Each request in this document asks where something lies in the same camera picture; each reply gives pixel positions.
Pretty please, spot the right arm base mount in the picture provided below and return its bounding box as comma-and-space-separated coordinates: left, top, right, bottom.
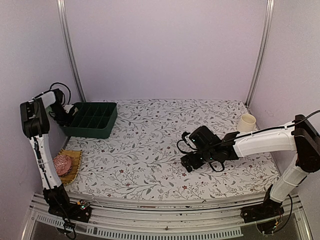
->
240, 202, 285, 223

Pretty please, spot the woven bamboo mat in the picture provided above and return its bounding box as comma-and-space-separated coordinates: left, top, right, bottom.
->
59, 149, 83, 186

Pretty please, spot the floral patterned table mat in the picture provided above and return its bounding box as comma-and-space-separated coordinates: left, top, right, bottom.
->
66, 99, 279, 201

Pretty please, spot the red patterned bowl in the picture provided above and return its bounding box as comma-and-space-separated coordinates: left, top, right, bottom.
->
53, 154, 72, 177

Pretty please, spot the right aluminium frame post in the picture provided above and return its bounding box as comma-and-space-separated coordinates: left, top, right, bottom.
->
245, 0, 275, 109

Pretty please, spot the front aluminium rail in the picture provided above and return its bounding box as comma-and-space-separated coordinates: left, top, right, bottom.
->
24, 193, 313, 240

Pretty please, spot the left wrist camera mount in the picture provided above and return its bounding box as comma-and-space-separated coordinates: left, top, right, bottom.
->
63, 104, 78, 115

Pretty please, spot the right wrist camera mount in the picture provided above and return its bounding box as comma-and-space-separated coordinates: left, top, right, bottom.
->
181, 131, 191, 145

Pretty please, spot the dark green divided tray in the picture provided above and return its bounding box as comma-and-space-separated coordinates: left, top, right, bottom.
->
61, 102, 118, 139

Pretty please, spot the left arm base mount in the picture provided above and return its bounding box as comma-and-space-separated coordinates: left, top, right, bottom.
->
48, 200, 92, 223

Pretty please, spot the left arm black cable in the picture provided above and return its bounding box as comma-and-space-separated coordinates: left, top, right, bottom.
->
49, 82, 72, 105

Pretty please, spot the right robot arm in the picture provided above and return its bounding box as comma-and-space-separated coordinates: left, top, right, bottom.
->
180, 114, 320, 218

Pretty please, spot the left aluminium frame post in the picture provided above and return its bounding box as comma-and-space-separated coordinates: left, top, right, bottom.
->
56, 0, 86, 102

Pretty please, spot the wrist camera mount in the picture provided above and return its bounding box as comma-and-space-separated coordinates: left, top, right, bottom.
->
181, 131, 191, 145
63, 104, 78, 115

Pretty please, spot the aluminium frame post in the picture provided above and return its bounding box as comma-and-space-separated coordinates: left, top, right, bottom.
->
245, 0, 275, 109
56, 0, 86, 102

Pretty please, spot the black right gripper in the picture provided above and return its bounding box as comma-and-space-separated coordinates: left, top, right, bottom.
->
181, 149, 217, 173

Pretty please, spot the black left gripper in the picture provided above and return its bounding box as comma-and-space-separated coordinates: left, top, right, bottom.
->
51, 102, 74, 127

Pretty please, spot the cream plastic cup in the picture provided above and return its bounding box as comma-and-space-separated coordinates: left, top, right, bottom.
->
236, 113, 256, 133

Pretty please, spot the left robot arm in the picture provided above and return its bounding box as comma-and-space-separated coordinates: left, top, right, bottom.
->
19, 88, 75, 217

